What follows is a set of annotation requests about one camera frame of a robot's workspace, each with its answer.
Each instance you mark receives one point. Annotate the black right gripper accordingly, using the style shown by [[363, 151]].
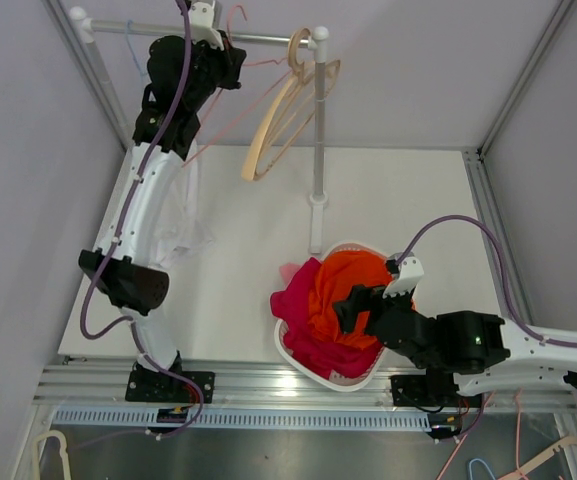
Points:
[[362, 299]]

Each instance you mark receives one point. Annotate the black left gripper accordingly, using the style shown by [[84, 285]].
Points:
[[230, 59]]

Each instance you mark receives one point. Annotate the pink thin hanger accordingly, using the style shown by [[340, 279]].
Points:
[[229, 107]]

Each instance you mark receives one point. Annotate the magenta t shirt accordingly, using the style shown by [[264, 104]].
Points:
[[312, 338]]

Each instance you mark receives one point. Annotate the blue thin hanger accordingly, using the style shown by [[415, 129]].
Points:
[[143, 75]]

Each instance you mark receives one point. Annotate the white t shirt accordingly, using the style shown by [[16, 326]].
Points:
[[180, 232]]

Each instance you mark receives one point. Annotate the light pink t shirt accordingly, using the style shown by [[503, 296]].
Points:
[[287, 271]]

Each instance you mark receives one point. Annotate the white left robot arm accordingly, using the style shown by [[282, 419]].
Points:
[[124, 285]]

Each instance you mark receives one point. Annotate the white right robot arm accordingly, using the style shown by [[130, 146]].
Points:
[[463, 352]]

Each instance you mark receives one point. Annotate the pink hanger on floor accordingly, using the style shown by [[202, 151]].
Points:
[[503, 440]]

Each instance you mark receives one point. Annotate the blue hanger on floor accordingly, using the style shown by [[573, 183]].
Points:
[[478, 465]]

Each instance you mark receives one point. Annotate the white perforated basket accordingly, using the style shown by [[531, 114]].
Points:
[[338, 384]]

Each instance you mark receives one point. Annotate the silver clothes rack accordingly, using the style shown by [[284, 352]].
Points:
[[300, 102]]

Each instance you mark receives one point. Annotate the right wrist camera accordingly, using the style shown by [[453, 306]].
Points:
[[406, 271]]

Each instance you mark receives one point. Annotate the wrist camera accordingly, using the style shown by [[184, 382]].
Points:
[[406, 271], [204, 19]]

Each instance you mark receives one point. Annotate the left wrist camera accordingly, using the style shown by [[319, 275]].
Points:
[[204, 19]]

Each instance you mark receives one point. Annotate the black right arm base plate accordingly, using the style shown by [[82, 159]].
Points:
[[429, 393]]

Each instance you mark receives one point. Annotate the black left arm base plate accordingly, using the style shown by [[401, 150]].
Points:
[[148, 386]]

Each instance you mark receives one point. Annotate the white slotted cable duct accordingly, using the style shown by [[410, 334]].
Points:
[[264, 419]]

